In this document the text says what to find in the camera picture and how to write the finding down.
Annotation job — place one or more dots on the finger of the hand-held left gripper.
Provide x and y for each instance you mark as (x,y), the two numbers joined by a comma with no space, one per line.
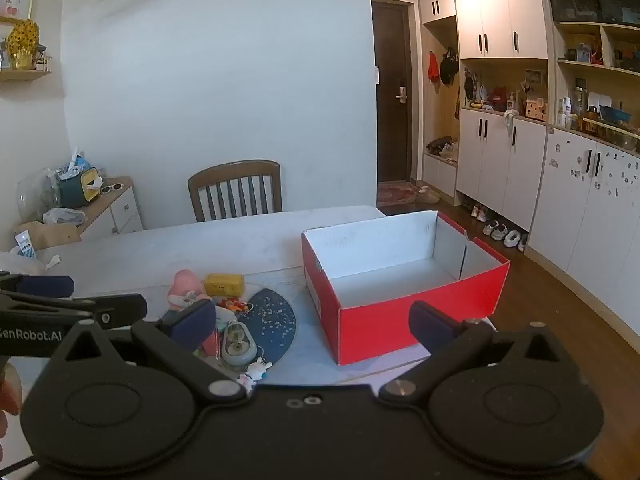
(47,286)
(122,310)

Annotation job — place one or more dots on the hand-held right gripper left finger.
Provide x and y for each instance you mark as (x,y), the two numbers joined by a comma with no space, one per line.
(192,325)

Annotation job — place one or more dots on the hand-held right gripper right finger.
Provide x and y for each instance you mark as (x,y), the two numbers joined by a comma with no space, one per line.
(430,327)

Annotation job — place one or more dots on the small white plastic toy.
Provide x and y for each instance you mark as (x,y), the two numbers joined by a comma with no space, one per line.
(182,301)

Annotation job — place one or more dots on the red cardboard box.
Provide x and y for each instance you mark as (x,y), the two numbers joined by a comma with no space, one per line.
(400,320)

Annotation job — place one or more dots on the red orange plush toy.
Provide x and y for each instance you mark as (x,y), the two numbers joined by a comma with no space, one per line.
(232,306)

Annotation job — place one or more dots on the pink plastic container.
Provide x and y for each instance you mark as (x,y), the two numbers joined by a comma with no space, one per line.
(187,280)

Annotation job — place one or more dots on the pale green oval case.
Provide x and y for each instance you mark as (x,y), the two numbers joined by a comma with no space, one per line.
(239,345)

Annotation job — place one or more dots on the person's left hand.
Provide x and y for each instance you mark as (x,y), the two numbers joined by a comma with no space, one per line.
(9,390)

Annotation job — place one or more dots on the crumpled white paper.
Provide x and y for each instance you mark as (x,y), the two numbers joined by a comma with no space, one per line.
(52,261)

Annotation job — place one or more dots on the blue white packet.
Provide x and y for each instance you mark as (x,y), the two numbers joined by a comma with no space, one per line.
(25,246)

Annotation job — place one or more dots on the brown cardboard box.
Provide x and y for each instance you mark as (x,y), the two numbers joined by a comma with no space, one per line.
(50,235)

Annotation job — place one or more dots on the white plastic bag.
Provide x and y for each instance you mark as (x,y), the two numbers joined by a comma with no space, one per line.
(64,216)

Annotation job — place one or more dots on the large clear plastic bag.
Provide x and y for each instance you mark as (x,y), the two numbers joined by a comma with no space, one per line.
(35,192)

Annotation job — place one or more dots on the white side cabinet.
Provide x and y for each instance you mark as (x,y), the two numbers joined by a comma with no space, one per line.
(122,210)

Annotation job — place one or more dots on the green yellow tissue box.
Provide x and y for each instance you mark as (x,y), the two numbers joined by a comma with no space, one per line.
(80,187)

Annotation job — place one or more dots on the white sunglasses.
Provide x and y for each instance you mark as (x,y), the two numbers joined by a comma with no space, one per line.
(111,188)

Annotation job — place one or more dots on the row of shoes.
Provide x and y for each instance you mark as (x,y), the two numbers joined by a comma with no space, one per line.
(500,232)

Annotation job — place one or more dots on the beige slippers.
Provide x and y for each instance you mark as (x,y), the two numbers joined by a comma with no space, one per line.
(429,195)

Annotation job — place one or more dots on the patterned rug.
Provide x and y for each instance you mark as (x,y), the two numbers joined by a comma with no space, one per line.
(395,194)

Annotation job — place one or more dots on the white shoe bench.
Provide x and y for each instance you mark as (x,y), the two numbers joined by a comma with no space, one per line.
(440,175)

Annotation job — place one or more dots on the wooden chair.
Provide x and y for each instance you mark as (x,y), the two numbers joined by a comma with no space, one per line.
(235,167)

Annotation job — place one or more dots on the white lower cabinet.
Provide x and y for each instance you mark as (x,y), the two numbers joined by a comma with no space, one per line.
(500,170)

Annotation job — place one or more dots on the white stickered cabinet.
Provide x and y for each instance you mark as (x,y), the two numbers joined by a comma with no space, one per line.
(575,220)

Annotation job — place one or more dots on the brown leather bag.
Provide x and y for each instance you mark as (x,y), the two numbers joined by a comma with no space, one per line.
(440,146)

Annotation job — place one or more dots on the white cloth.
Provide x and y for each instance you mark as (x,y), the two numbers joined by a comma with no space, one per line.
(510,116)

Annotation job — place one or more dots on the small house model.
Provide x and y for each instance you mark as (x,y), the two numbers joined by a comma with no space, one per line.
(42,57)

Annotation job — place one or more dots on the red fabric item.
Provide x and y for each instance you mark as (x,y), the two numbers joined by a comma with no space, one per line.
(497,97)

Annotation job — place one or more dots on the wooden toy house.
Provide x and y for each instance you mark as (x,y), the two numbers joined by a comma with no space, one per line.
(535,110)

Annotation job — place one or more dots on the gold ornament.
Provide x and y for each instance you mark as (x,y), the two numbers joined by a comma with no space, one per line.
(22,42)

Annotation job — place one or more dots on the black hanging bag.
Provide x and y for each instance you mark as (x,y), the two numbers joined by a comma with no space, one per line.
(448,67)

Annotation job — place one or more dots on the red hanging hat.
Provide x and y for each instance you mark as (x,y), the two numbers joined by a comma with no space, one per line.
(433,66)

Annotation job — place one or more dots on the dark brown door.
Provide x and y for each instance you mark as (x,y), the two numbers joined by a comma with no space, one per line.
(392,50)

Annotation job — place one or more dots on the white upper cabinet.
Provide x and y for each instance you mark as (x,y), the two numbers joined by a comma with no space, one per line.
(495,5)

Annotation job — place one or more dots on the wooden open shelf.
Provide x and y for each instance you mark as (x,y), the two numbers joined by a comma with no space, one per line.
(607,27)

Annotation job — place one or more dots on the wooden wall shelf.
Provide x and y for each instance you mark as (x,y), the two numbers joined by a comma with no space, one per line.
(25,75)

